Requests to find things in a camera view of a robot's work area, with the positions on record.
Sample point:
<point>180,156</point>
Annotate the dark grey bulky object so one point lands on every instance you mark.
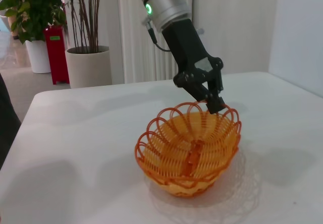
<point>7,123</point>

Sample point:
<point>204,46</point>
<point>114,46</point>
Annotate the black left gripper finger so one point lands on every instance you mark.
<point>191,86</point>
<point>215,105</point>

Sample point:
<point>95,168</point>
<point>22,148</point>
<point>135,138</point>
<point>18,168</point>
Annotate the green leafy plant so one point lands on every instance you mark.
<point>32,7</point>

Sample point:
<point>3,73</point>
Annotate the red cabinet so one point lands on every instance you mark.
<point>56,55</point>

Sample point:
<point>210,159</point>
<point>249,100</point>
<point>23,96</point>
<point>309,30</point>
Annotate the bare branch plant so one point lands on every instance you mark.
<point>85,17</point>

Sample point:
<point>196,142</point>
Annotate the white ribbed radiator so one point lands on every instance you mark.
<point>136,45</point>

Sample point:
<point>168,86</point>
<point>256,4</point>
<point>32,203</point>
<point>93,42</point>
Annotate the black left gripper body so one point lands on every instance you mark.
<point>186,50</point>

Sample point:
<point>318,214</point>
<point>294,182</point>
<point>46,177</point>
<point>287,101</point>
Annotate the beige plant pot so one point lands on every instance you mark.
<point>88,67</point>

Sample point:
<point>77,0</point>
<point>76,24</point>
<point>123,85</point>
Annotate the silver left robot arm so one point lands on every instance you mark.
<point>164,2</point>

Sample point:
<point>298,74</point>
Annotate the white plant pot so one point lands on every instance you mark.
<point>39,56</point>

